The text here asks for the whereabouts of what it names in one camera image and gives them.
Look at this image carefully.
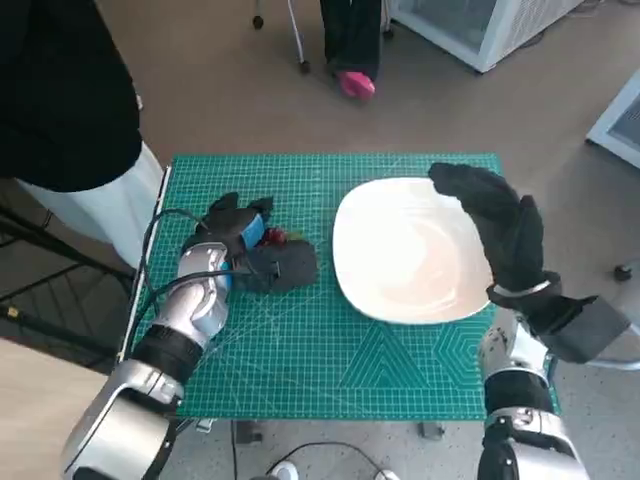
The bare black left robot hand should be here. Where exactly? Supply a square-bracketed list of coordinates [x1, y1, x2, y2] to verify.
[196, 192, 276, 261]

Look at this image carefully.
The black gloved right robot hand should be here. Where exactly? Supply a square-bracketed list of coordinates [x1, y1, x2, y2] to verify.
[428, 162, 547, 292]

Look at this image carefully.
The red toy grape bunch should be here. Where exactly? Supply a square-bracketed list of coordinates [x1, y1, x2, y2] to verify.
[259, 227, 306, 249]

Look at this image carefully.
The white square plate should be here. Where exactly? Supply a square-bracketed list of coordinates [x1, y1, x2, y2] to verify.
[332, 175, 494, 325]

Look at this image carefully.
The white mesh cabinet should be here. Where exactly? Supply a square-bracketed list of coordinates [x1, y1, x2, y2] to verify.
[389, 0, 586, 75]
[585, 67, 640, 171]

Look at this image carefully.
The green cutting mat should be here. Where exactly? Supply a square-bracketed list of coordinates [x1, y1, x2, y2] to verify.
[117, 153, 561, 420]

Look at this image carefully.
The black metal rack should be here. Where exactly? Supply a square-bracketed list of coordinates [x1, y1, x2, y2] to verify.
[0, 174, 137, 371]

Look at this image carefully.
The person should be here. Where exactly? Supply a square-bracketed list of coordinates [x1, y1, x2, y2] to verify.
[319, 0, 384, 104]
[0, 0, 166, 271]

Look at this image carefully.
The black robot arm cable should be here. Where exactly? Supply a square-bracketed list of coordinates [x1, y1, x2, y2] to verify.
[138, 208, 251, 301]

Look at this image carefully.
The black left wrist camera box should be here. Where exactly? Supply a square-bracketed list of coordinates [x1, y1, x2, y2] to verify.
[234, 241, 320, 295]

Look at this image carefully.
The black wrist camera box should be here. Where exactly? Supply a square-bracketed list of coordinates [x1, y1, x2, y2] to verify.
[234, 241, 320, 295]
[529, 295, 632, 365]

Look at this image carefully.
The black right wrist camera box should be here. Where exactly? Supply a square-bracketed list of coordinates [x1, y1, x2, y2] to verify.
[529, 295, 632, 365]

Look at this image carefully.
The white metal frame leg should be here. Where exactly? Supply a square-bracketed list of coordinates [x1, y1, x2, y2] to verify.
[284, 0, 311, 75]

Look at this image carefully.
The looped black floor cable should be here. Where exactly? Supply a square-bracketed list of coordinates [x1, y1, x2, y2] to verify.
[267, 440, 384, 480]

